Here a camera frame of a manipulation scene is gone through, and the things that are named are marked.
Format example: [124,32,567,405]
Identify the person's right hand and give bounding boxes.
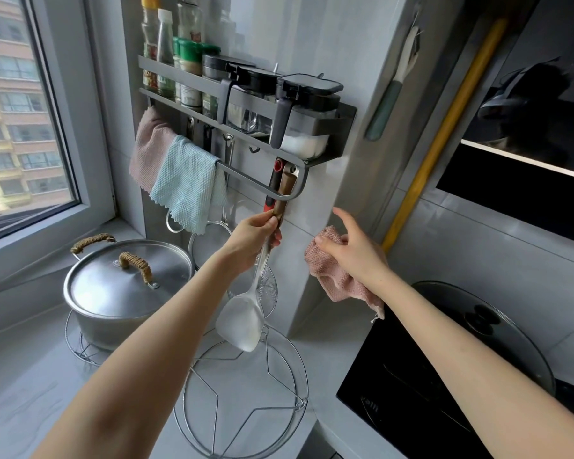
[314,208,390,295]

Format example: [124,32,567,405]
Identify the person's left hand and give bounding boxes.
[229,212,284,278]

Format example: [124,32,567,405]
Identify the pink dish cloth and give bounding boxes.
[129,106,178,194]
[304,226,386,322]

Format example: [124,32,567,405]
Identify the wooden handled metal spatula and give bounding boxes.
[214,164,298,353]

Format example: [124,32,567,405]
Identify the person's right forearm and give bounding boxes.
[364,265,574,459]

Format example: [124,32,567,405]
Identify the person's left forearm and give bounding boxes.
[31,251,259,459]

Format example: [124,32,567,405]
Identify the light blue dish cloth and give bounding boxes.
[150,135,228,236]

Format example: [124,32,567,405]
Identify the black lidded seasoning container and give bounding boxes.
[226,67,282,137]
[269,73,343,158]
[202,54,244,126]

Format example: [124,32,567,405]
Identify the glass pan lid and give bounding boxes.
[410,280,556,403]

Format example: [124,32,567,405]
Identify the yellow pipe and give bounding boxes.
[381,16,510,252]

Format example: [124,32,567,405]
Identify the black induction cooktop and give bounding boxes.
[336,305,574,459]

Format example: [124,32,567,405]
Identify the steel stock pot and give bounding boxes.
[63,233,195,352]

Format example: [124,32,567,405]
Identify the white capped sauce bottle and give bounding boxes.
[156,8,176,99]

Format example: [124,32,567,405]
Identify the clear glass bottle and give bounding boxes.
[176,0,204,44]

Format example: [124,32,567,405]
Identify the yellow capped sauce bottle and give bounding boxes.
[141,0,161,91]

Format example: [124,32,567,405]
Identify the black range hood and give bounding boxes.
[435,0,574,235]

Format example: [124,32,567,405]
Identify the apartment building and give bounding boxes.
[0,0,71,216]

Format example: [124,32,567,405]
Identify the red black handled skimmer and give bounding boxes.
[227,157,287,325]

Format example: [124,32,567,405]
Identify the metal wire ring utensil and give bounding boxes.
[165,208,193,235]

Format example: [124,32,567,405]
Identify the grey wall spice rack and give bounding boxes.
[138,55,358,202]

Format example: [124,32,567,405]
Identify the white green handled utensil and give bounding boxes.
[364,23,422,142]

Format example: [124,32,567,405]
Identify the star patterned wire steamer rack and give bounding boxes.
[173,324,310,459]

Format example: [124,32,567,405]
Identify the rope handled steel pot lid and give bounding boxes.
[64,240,194,319]

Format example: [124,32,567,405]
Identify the white window frame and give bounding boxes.
[0,0,119,298]

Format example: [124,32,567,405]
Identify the small wire steamer rack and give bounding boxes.
[64,308,112,367]

